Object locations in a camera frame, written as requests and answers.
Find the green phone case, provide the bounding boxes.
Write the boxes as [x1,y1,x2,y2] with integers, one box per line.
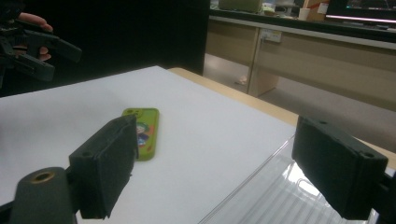
[121,107,161,161]

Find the olive green box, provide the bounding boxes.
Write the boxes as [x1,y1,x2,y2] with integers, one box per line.
[218,0,264,13]

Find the clear plastic tray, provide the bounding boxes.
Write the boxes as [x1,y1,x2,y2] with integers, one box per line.
[199,134,396,224]

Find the long wooden desk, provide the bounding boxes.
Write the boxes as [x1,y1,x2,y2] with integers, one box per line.
[204,8,396,113]

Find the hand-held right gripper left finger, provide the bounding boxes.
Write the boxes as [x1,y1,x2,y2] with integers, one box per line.
[68,115,139,219]

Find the black monitor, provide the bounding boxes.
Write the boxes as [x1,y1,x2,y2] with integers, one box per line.
[325,0,396,24]

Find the cardboard box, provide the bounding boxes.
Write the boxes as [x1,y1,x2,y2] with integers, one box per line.
[303,0,331,22]

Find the white paper cup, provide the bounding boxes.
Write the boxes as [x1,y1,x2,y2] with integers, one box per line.
[298,7,311,21]

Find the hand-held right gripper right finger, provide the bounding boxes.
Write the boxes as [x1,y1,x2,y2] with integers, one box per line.
[291,115,389,221]

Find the black curtain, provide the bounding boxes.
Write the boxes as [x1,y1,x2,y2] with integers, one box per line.
[0,0,211,97]

